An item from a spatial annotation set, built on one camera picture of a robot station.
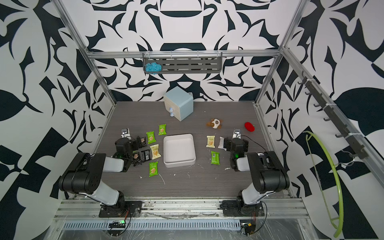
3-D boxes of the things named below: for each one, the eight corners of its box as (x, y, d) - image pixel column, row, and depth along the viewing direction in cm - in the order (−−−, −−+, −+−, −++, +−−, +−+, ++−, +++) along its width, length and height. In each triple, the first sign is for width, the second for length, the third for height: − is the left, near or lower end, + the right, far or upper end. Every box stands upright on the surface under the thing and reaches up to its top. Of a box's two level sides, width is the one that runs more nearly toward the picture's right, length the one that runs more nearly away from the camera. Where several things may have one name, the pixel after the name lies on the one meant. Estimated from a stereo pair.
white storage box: (161, 167, 89) (160, 164, 85) (165, 138, 102) (164, 133, 98) (195, 167, 89) (195, 164, 85) (194, 138, 102) (195, 133, 98)
